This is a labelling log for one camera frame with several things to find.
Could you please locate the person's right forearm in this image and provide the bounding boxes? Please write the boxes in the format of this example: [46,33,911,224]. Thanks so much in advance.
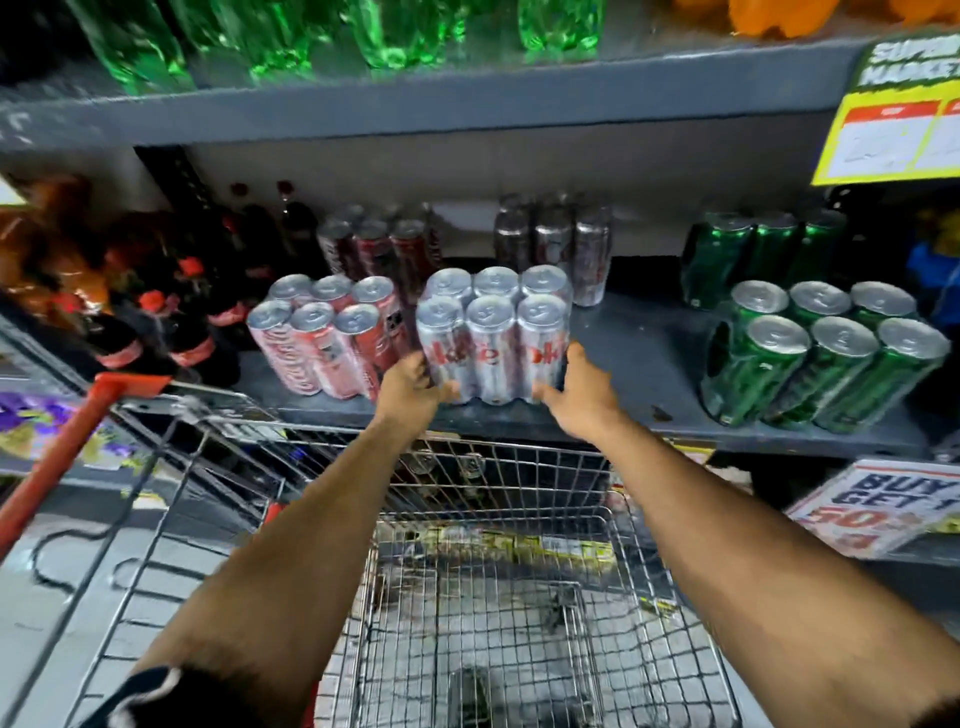
[585,416,960,728]

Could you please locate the red drink can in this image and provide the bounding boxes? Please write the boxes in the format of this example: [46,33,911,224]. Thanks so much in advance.
[389,218,439,303]
[353,218,400,282]
[317,218,363,281]

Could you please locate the pack of silver cans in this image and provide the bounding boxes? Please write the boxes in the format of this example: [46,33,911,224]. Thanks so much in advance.
[414,264,574,407]

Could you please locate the white red promo sign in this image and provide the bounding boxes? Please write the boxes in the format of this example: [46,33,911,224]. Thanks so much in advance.
[784,459,960,561]

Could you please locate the wrapped pack of red cans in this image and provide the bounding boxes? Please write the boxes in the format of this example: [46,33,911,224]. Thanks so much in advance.
[246,273,417,402]

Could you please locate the group of amber drink bottles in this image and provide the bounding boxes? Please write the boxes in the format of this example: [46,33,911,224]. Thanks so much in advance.
[0,174,115,320]

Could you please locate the grey metal shelf board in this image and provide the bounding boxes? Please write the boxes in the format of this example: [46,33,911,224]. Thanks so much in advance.
[0,36,875,155]
[238,288,935,460]

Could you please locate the wrapped pack of green cans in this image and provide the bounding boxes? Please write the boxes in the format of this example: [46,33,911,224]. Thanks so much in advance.
[699,279,952,436]

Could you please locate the red cart handle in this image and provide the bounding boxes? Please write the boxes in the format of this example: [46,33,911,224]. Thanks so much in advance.
[0,372,174,562]

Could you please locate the dark sleeve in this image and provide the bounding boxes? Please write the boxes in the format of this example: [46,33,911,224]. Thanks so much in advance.
[81,663,260,728]

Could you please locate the row of orange plastic bottles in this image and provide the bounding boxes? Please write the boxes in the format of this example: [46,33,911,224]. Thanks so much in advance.
[671,0,960,40]

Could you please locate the wire shopping cart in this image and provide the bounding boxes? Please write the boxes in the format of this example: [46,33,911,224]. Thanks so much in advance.
[0,378,745,728]

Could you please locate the yellow price sign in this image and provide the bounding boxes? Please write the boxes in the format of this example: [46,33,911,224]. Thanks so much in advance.
[811,30,960,188]

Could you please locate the row of green plastic bottles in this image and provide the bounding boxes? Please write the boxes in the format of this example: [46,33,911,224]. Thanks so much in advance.
[63,0,607,96]

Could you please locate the blue bottles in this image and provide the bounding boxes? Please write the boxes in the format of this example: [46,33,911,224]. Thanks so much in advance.
[903,206,960,331]

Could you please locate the person's left forearm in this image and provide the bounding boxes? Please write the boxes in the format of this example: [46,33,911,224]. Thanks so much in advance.
[131,418,432,728]

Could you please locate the silver drink can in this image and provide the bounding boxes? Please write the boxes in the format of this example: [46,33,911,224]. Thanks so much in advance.
[492,204,536,273]
[533,204,576,273]
[570,207,614,308]

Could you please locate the green drink can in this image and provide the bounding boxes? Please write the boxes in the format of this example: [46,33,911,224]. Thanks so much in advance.
[681,211,756,311]
[791,207,849,288]
[748,211,801,286]

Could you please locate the purple yellow packet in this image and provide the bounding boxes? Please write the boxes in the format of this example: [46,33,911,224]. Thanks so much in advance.
[0,391,147,474]

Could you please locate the person's right hand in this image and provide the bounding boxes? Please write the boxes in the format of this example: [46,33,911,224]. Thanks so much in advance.
[535,342,625,445]

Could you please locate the group of dark cola bottles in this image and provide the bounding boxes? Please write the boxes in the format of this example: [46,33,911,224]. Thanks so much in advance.
[52,178,328,387]

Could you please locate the person's left hand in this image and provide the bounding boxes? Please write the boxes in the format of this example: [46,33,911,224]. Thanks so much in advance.
[373,351,461,441]

